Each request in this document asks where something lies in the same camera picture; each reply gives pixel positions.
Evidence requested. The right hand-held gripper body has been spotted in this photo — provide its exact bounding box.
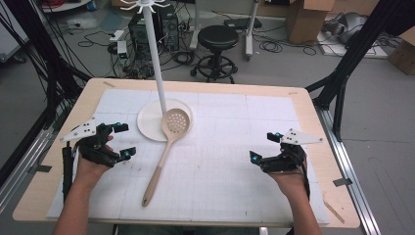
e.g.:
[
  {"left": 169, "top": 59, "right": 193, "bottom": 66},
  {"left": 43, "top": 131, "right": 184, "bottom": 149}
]
[{"left": 259, "top": 128, "right": 324, "bottom": 174}]

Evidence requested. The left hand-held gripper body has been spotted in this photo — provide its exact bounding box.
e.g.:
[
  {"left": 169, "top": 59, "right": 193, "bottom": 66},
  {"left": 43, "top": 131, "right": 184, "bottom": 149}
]
[{"left": 59, "top": 117, "right": 122, "bottom": 168}]

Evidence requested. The person's right hand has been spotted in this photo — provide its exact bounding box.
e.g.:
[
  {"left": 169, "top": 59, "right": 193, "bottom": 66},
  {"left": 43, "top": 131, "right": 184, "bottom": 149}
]
[{"left": 267, "top": 158, "right": 310, "bottom": 198}]

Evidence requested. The person's left hand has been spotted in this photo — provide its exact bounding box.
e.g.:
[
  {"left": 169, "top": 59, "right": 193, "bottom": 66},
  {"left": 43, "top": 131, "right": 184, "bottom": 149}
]
[{"left": 73, "top": 134, "right": 115, "bottom": 188}]

